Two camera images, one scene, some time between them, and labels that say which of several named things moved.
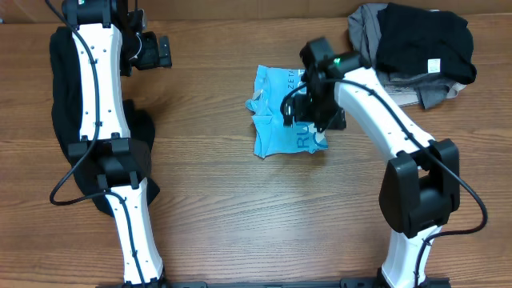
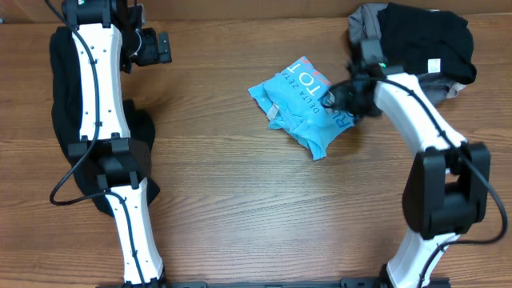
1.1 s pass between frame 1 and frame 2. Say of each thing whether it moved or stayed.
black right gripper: moved
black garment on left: stayed
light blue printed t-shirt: moved
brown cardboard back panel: stayed
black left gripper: stayed
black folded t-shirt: stayed
